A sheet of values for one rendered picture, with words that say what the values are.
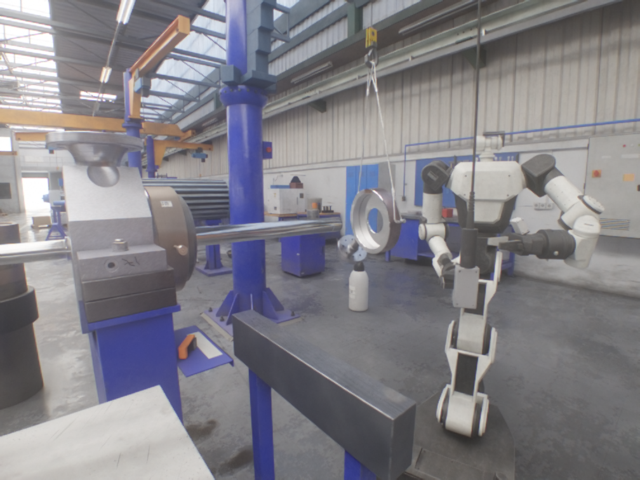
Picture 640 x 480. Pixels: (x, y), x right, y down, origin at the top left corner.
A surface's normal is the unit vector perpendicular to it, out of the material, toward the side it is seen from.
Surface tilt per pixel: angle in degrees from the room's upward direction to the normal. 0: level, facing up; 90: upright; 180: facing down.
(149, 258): 90
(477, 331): 71
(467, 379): 81
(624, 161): 90
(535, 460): 0
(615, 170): 90
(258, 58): 90
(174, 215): 59
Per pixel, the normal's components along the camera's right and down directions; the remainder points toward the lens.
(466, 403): -0.51, -0.04
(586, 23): -0.78, 0.09
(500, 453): 0.00, -0.99
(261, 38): 0.64, 0.11
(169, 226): 0.61, -0.22
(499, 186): -0.42, 0.15
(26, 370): 0.99, 0.02
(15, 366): 0.91, 0.06
